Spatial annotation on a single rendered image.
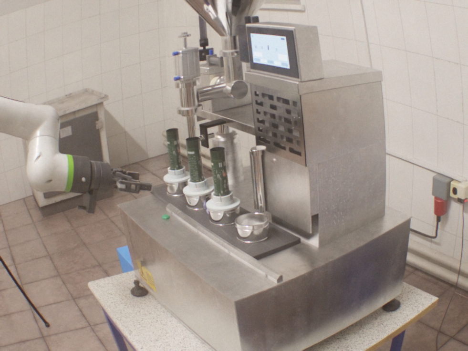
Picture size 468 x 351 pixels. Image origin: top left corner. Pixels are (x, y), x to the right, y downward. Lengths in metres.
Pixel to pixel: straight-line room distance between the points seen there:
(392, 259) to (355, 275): 0.13
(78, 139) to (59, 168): 2.90
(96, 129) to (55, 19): 1.24
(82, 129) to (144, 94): 1.09
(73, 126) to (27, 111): 2.85
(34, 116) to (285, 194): 0.63
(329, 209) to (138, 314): 0.62
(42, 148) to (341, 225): 0.71
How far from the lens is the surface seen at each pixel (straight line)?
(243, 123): 1.31
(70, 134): 4.17
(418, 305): 1.41
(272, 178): 1.20
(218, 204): 1.27
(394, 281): 1.33
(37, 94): 4.75
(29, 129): 1.33
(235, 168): 1.52
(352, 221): 1.21
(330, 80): 1.08
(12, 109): 1.31
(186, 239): 1.26
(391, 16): 2.74
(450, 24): 2.47
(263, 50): 1.11
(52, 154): 1.30
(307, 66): 1.04
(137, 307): 1.52
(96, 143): 4.25
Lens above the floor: 1.57
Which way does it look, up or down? 19 degrees down
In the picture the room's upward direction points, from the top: 5 degrees counter-clockwise
